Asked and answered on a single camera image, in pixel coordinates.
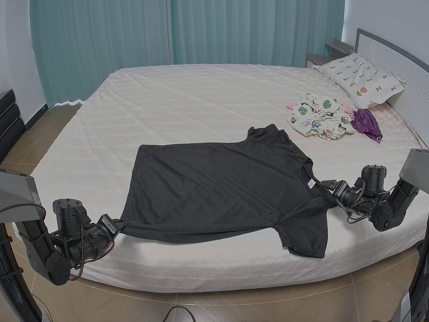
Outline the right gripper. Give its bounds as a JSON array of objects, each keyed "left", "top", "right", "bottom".
[{"left": 320, "top": 179, "right": 369, "bottom": 216}]

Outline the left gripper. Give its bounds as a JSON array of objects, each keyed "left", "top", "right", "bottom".
[{"left": 74, "top": 214, "right": 123, "bottom": 261}]

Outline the black T-shirt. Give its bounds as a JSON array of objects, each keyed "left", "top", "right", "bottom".
[{"left": 119, "top": 124, "right": 339, "bottom": 259}]

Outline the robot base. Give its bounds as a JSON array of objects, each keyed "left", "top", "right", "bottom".
[{"left": 394, "top": 287, "right": 412, "bottom": 322}]

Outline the bed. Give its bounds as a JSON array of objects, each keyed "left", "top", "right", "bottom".
[{"left": 12, "top": 28, "right": 429, "bottom": 294}]

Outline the white printed pyjama top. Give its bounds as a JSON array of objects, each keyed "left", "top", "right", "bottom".
[{"left": 286, "top": 93, "right": 356, "bottom": 142}]

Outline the purple garment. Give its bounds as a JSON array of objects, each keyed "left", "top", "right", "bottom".
[{"left": 352, "top": 109, "right": 383, "bottom": 145}]

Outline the pink garment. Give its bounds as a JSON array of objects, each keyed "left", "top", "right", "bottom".
[{"left": 286, "top": 103, "right": 356, "bottom": 122}]

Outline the white printed pillow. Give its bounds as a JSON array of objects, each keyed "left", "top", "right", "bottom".
[{"left": 312, "top": 52, "right": 407, "bottom": 109}]

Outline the grey bedside table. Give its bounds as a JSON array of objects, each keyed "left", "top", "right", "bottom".
[{"left": 307, "top": 38, "right": 354, "bottom": 69}]

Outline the dark grey chest of drawers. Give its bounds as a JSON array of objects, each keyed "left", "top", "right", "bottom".
[{"left": 0, "top": 89, "right": 27, "bottom": 160}]

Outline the blue-green curtain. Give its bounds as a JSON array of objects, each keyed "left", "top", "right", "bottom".
[
  {"left": 169, "top": 0, "right": 347, "bottom": 69},
  {"left": 29, "top": 0, "right": 175, "bottom": 108}
]

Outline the black cable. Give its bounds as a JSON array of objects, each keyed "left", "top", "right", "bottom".
[
  {"left": 347, "top": 210, "right": 369, "bottom": 225},
  {"left": 166, "top": 305, "right": 196, "bottom": 322},
  {"left": 69, "top": 237, "right": 116, "bottom": 280}
]

